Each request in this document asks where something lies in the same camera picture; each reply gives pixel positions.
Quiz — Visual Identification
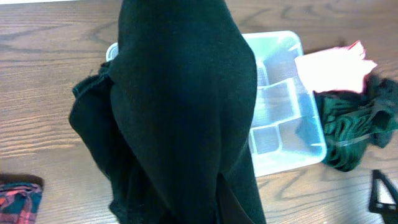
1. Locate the pink garment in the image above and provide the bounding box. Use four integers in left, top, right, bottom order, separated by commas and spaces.
295, 40, 377, 93

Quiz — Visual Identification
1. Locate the clear plastic storage bin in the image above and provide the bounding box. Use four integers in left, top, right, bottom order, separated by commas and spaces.
110, 29, 326, 177

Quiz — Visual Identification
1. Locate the red black plaid shirt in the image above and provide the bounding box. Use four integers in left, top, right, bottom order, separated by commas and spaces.
1, 182, 42, 224

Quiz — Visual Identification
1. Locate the dark green garment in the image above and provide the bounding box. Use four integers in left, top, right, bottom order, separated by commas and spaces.
315, 75, 397, 172

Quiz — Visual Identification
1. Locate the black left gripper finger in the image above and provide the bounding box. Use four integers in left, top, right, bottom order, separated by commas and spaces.
216, 174, 254, 224

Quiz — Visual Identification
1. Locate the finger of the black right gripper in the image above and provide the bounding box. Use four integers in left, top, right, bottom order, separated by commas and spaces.
369, 170, 397, 215

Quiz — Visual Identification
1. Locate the black garment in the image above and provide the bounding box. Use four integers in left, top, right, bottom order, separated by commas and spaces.
69, 0, 266, 223

